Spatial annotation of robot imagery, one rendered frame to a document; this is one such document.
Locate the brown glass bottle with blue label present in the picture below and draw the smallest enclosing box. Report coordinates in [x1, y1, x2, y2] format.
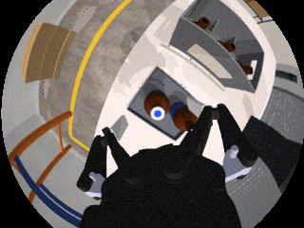
[169, 102, 198, 131]
[143, 89, 170, 120]

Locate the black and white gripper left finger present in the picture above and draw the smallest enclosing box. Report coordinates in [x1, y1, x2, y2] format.
[77, 114, 143, 200]

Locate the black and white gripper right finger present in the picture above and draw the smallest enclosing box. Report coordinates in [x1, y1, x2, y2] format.
[162, 97, 258, 182]

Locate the grey divided crate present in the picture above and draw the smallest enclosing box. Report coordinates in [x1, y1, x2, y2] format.
[169, 0, 265, 94]

